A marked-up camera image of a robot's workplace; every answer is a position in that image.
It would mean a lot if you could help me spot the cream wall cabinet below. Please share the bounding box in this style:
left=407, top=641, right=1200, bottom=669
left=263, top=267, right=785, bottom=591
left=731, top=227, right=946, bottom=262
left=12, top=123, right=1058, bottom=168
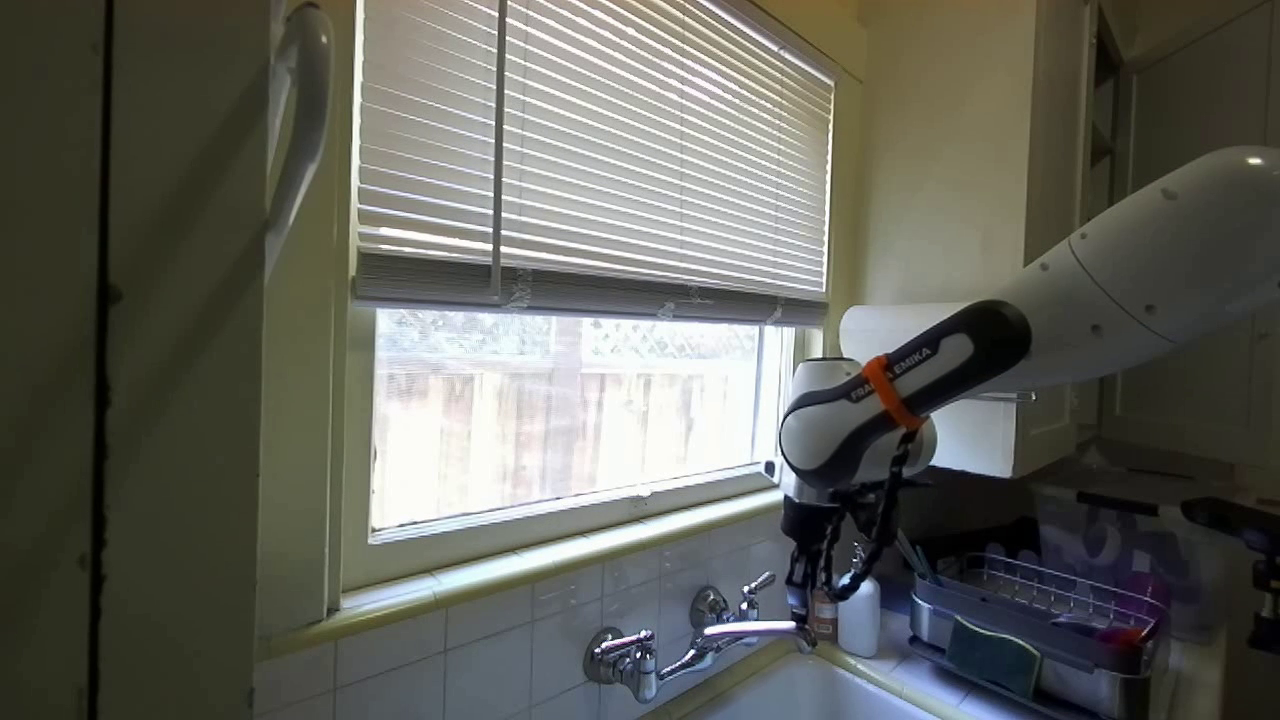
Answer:
left=1019, top=0, right=1280, bottom=484

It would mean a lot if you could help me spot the metal dish drying rack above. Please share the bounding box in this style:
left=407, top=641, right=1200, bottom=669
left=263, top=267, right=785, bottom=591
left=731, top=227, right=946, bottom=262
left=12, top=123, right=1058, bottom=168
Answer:
left=905, top=549, right=1176, bottom=720

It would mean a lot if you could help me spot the white soap dispenser bottle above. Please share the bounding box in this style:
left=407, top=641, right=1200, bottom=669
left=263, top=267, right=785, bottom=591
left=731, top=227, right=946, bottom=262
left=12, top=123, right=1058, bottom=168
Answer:
left=831, top=571, right=888, bottom=666

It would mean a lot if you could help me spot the blind tilt wand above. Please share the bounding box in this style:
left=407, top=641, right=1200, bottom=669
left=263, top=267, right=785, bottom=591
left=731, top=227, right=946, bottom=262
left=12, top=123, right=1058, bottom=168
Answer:
left=490, top=0, right=511, bottom=297

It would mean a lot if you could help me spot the chrome wall faucet with handles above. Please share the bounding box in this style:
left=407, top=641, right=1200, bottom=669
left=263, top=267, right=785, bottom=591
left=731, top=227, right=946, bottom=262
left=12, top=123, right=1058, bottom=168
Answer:
left=582, top=568, right=780, bottom=710

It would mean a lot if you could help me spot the white venetian window blind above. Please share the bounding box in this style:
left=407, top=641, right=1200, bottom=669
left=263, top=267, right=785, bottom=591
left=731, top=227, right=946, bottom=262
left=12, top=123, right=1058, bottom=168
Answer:
left=349, top=0, right=839, bottom=327

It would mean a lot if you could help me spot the orange strap on arm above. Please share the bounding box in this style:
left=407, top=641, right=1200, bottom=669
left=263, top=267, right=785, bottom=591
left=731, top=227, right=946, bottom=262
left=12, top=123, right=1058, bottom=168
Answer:
left=856, top=347, right=929, bottom=437

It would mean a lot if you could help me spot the chrome tap swivel nozzle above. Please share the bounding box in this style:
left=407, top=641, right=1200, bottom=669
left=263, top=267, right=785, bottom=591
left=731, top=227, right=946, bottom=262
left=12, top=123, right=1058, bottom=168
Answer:
left=693, top=611, right=809, bottom=654

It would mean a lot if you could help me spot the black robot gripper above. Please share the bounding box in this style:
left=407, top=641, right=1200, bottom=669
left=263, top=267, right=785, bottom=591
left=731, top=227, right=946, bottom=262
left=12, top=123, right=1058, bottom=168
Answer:
left=780, top=494, right=861, bottom=654

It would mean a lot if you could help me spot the window with cream frame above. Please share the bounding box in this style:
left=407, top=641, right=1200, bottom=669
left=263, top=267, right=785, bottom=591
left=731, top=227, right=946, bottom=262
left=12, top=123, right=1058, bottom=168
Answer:
left=325, top=297, right=818, bottom=598

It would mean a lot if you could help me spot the white ceramic sink basin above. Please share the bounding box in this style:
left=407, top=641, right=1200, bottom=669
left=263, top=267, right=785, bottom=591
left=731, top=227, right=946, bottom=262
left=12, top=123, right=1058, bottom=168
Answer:
left=665, top=645, right=965, bottom=720

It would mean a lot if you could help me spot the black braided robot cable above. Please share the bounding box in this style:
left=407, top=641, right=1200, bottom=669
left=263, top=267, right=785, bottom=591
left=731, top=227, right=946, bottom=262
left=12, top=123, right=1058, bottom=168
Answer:
left=821, top=437, right=929, bottom=607

